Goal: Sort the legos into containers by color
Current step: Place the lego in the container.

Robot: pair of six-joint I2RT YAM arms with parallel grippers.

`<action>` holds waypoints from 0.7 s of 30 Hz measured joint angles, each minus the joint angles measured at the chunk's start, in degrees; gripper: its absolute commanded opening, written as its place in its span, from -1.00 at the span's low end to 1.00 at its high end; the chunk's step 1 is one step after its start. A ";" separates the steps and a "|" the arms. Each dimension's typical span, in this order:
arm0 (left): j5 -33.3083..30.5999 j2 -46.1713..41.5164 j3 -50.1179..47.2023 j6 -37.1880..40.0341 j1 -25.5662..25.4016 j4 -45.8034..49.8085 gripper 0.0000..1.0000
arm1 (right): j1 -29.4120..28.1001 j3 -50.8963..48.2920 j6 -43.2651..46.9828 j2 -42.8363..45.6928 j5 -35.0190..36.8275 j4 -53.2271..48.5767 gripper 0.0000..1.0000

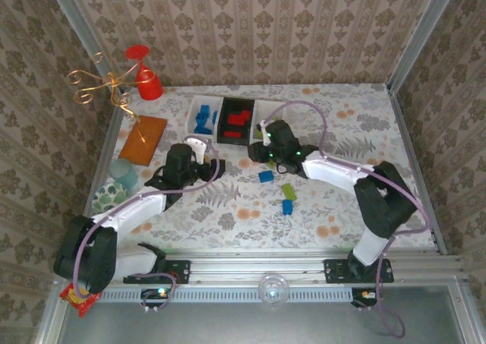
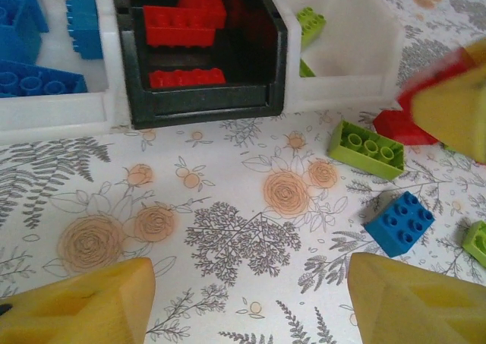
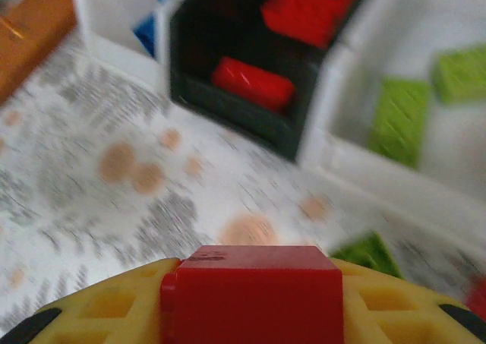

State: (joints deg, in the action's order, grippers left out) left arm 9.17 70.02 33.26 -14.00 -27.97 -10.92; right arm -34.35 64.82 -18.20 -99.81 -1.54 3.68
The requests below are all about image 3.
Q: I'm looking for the red lego brick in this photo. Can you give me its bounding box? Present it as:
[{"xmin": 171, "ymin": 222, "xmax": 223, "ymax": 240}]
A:
[
  {"xmin": 465, "ymin": 274, "xmax": 486, "ymax": 319},
  {"xmin": 210, "ymin": 56, "xmax": 296, "ymax": 113},
  {"xmin": 159, "ymin": 245, "xmax": 345, "ymax": 344},
  {"xmin": 260, "ymin": 0, "xmax": 368, "ymax": 49}
]

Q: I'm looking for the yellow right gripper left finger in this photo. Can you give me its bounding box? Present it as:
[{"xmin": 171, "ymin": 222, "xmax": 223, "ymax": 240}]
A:
[{"xmin": 0, "ymin": 258, "xmax": 181, "ymax": 344}]

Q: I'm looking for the blue lego brick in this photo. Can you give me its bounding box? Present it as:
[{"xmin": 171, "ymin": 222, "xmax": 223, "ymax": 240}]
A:
[{"xmin": 131, "ymin": 11, "xmax": 159, "ymax": 58}]

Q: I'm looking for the brown wooden base board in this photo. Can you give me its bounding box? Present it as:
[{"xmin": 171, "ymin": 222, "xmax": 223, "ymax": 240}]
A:
[{"xmin": 0, "ymin": 0, "xmax": 79, "ymax": 106}]

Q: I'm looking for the green lego brick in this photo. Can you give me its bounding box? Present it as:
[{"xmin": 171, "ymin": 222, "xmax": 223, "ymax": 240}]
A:
[
  {"xmin": 370, "ymin": 78, "xmax": 434, "ymax": 169},
  {"xmin": 431, "ymin": 43, "xmax": 486, "ymax": 104},
  {"xmin": 328, "ymin": 232, "xmax": 406, "ymax": 280}
]

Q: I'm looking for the black rectangular container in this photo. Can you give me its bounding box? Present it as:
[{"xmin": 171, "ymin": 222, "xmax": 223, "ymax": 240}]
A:
[{"xmin": 166, "ymin": 0, "xmax": 377, "ymax": 163}]

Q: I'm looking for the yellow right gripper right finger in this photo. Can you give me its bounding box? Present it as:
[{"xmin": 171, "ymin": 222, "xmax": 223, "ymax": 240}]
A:
[{"xmin": 330, "ymin": 258, "xmax": 486, "ymax": 344}]

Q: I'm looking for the white square container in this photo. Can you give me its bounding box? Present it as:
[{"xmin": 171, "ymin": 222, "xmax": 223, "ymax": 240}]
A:
[
  {"xmin": 299, "ymin": 0, "xmax": 486, "ymax": 223},
  {"xmin": 70, "ymin": 0, "xmax": 172, "ymax": 87}
]

